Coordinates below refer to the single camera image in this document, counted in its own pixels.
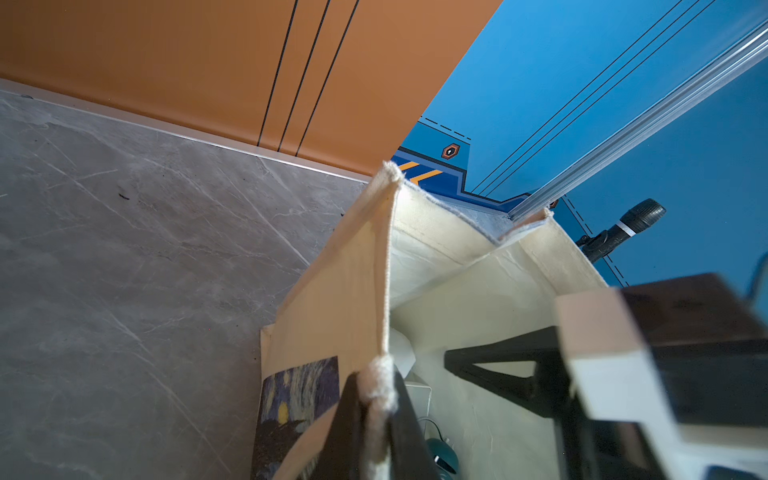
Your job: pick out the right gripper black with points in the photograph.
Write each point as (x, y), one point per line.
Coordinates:
(710, 351)

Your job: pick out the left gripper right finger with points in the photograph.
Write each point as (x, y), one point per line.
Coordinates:
(410, 456)

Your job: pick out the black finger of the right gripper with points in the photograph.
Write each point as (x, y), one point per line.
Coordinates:
(527, 370)

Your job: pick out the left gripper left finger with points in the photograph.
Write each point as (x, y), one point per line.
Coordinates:
(340, 458)

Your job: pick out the dark teal alarm clock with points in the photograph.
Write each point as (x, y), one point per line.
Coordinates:
(444, 458)

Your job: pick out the white green digital clock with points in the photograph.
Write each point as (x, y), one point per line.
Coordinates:
(420, 394)

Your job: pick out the cream canvas bag starry print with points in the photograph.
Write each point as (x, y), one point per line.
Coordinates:
(402, 265)

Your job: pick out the black microphone on stand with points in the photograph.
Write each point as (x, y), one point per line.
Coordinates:
(636, 220)

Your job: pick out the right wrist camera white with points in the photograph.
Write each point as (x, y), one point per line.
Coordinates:
(616, 378)

